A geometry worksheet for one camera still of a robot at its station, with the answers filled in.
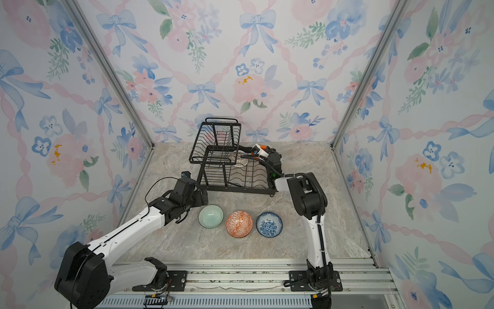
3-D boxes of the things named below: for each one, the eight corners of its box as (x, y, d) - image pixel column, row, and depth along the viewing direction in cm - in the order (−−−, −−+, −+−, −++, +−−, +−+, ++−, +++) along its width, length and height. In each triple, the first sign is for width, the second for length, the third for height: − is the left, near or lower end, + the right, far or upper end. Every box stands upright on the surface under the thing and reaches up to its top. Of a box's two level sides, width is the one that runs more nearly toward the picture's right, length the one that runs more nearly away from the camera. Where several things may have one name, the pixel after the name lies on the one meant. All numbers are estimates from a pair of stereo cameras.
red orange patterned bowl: (223, 227, 89) (222, 222, 85) (239, 211, 94) (239, 206, 89) (239, 243, 85) (239, 239, 80) (255, 226, 89) (256, 221, 85)
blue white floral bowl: (256, 237, 86) (256, 234, 83) (256, 215, 93) (256, 212, 90) (282, 237, 86) (284, 234, 83) (280, 215, 93) (281, 212, 90)
